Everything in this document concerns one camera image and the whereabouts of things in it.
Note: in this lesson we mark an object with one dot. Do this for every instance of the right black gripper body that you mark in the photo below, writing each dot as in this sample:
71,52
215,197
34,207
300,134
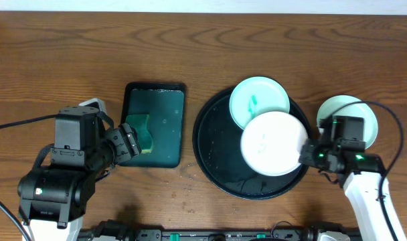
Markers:
314,154

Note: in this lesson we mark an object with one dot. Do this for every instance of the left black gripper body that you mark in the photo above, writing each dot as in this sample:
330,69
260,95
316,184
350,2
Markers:
128,140

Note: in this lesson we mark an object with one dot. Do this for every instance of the green yellow sponge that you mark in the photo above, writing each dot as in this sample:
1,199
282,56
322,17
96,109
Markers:
140,123

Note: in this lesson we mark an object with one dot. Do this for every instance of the white plate with green smear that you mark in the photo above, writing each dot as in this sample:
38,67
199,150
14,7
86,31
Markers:
271,143

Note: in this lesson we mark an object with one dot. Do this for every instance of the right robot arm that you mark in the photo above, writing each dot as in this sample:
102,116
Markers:
361,176

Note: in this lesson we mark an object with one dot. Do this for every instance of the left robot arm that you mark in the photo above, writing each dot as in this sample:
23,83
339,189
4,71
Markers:
55,193

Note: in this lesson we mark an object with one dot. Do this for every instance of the black rectangular water tray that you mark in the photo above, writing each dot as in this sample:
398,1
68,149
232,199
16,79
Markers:
165,105

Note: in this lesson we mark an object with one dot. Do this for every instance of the round black serving tray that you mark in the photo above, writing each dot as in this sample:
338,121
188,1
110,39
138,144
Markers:
216,145

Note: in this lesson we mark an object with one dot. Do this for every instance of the mint plate with green smear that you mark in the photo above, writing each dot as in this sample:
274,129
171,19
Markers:
254,96

